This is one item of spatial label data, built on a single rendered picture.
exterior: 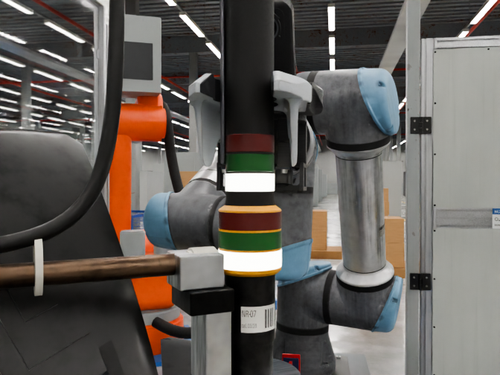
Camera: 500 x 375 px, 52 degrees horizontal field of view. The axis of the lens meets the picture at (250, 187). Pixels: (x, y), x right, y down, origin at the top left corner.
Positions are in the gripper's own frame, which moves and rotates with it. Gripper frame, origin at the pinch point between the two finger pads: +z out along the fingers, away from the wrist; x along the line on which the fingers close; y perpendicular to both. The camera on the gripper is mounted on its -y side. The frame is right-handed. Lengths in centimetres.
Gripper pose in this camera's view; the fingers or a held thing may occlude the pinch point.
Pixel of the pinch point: (239, 78)
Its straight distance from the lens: 33.1
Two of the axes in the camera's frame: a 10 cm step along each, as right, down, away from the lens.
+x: -9.9, 0.0, 1.6
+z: -1.6, 0.0, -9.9
